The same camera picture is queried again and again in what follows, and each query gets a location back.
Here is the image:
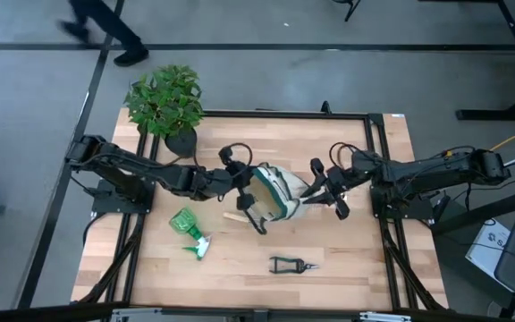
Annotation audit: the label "black rig beam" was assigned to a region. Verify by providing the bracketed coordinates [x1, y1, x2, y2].
[0, 301, 515, 322]

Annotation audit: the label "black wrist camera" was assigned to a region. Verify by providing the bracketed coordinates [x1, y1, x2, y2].
[218, 143, 236, 166]
[309, 157, 325, 178]

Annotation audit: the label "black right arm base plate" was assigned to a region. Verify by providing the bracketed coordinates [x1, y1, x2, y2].
[370, 182, 435, 220]

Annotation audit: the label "green spray bottle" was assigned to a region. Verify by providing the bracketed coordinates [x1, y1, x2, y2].
[169, 206, 213, 261]

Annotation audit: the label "black aluminium table frame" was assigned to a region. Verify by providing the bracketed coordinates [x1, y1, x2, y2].
[72, 109, 449, 314]

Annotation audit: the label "black plant pot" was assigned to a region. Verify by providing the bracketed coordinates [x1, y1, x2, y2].
[164, 127, 198, 159]

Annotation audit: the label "wooden-handled hand rake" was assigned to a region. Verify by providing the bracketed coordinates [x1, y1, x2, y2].
[223, 211, 249, 224]

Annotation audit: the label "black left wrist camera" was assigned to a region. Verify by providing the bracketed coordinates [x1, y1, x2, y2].
[218, 143, 236, 166]

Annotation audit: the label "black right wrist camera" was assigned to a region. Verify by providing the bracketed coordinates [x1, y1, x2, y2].
[309, 157, 325, 178]

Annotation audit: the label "person's legs in black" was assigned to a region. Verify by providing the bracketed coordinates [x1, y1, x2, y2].
[58, 0, 150, 68]

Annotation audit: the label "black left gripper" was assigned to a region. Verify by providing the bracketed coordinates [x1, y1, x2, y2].
[215, 165, 258, 212]

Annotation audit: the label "green leafy plant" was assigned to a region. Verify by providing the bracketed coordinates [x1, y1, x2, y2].
[123, 64, 205, 139]

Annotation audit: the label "black desk frame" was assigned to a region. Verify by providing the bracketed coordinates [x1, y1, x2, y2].
[418, 0, 515, 122]

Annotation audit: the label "black slanted desk beam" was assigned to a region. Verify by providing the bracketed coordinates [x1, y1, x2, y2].
[431, 185, 515, 236]

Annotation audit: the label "beige green-trimmed gardening bag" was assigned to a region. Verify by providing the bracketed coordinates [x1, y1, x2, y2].
[242, 163, 325, 236]

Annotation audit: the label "silver metal bracket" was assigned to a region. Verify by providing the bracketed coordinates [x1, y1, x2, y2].
[359, 311, 413, 322]
[109, 307, 165, 322]

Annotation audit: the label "black chair leg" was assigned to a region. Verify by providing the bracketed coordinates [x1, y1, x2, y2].
[333, 0, 361, 22]

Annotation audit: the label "white cardboard box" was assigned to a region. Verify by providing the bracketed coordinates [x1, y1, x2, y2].
[465, 217, 514, 292]

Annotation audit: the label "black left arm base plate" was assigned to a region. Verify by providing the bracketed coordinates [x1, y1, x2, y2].
[90, 178, 156, 215]

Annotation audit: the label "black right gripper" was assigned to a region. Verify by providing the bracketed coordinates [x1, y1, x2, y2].
[300, 165, 362, 221]

